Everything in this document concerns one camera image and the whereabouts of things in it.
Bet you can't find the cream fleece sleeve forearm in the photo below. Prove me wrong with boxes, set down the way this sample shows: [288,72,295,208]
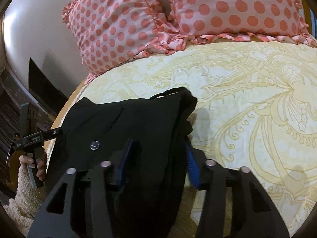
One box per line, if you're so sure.
[4,167,47,237]

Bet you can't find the black pants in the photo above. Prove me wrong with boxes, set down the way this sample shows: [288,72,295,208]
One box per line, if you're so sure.
[46,87,197,237]

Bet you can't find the person's left hand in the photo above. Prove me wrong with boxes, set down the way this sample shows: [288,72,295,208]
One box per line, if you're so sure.
[19,152,47,181]

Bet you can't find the pink polka-dot pillow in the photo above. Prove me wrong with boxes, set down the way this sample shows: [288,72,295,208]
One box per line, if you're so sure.
[161,0,316,51]
[62,0,174,83]

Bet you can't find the dark bedside cabinet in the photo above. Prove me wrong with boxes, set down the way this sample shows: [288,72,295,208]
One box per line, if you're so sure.
[28,58,68,117]

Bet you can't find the cream patterned bed mattress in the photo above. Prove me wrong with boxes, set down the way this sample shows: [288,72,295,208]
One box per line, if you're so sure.
[76,40,316,237]

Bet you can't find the left pink polka-dot pillow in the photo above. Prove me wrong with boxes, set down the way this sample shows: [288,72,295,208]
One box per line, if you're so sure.
[62,0,174,83]

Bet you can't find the right pink polka-dot pillow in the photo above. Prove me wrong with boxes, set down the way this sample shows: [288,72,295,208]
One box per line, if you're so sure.
[161,0,316,51]

